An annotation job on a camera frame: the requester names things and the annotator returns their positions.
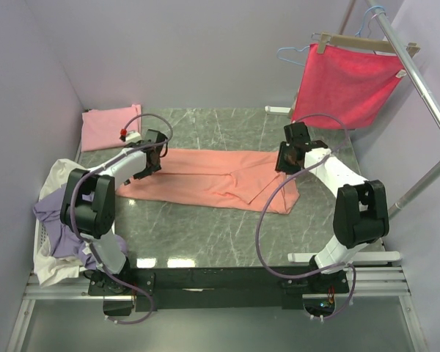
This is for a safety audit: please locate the salmon orange t shirt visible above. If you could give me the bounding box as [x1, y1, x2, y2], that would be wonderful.
[117, 149, 286, 212]

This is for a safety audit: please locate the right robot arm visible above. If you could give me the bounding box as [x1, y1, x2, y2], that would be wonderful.
[276, 122, 389, 293]

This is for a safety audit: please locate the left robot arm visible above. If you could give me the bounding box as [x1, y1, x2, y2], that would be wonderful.
[60, 129, 169, 295]

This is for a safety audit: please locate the folded pink t shirt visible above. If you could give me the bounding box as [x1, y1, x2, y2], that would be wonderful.
[81, 104, 142, 152]

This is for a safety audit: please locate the red microfiber towel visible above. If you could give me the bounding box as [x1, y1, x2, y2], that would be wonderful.
[291, 43, 404, 130]

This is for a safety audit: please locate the lavender purple t shirt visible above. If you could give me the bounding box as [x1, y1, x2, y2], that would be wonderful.
[32, 183, 128, 271]

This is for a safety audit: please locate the wooden clip hanger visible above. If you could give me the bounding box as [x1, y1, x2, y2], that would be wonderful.
[311, 32, 422, 56]

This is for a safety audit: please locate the black base beam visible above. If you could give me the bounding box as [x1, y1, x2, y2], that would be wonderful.
[88, 266, 350, 316]

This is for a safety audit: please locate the white laundry basket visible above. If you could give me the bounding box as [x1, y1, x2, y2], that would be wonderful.
[32, 166, 118, 274]

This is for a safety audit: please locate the white t shirt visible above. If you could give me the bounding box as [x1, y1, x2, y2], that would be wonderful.
[33, 158, 84, 287]

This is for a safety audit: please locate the metal clothes rack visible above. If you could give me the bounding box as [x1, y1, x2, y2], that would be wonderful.
[265, 0, 440, 265]

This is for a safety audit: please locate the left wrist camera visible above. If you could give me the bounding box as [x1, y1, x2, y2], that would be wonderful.
[120, 128, 142, 144]

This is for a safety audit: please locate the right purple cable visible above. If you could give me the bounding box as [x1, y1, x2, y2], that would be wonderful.
[254, 113, 357, 320]

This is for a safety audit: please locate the aluminium rail frame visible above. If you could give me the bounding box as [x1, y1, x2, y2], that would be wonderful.
[23, 266, 410, 301]

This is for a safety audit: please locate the blue wire hanger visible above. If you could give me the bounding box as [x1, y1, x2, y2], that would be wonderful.
[276, 5, 386, 67]

